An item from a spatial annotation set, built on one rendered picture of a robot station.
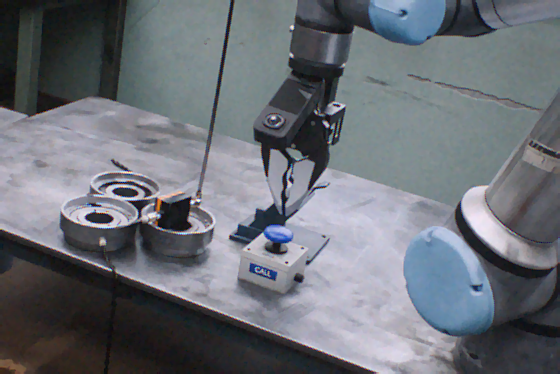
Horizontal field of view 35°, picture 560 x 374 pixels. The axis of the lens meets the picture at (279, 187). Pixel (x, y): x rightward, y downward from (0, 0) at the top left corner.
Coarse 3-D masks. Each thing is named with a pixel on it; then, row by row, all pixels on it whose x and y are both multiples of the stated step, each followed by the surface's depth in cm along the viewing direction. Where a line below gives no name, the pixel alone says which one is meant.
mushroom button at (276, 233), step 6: (270, 228) 117; (276, 228) 117; (282, 228) 118; (264, 234) 117; (270, 234) 116; (276, 234) 116; (282, 234) 116; (288, 234) 117; (270, 240) 116; (276, 240) 116; (282, 240) 116; (288, 240) 116; (276, 246) 118
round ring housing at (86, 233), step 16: (64, 208) 121; (112, 208) 125; (128, 208) 125; (64, 224) 118; (80, 224) 116; (96, 224) 119; (112, 224) 120; (80, 240) 117; (96, 240) 117; (112, 240) 118; (128, 240) 121
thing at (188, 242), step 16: (144, 208) 124; (192, 208) 128; (144, 224) 121; (192, 224) 125; (208, 224) 126; (144, 240) 123; (160, 240) 119; (176, 240) 119; (192, 240) 120; (208, 240) 122; (176, 256) 121
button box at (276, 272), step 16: (256, 240) 120; (256, 256) 116; (272, 256) 116; (288, 256) 117; (304, 256) 120; (240, 272) 118; (256, 272) 117; (272, 272) 116; (288, 272) 115; (272, 288) 116; (288, 288) 117
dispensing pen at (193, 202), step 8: (184, 192) 124; (200, 192) 126; (168, 200) 121; (176, 200) 121; (184, 200) 122; (192, 200) 126; (200, 200) 127; (160, 208) 121; (168, 208) 120; (176, 208) 121; (184, 208) 123; (144, 216) 118; (152, 216) 119; (160, 216) 120; (168, 216) 120; (176, 216) 122; (184, 216) 124; (128, 224) 116; (136, 224) 117; (160, 224) 122; (168, 224) 121; (176, 224) 123
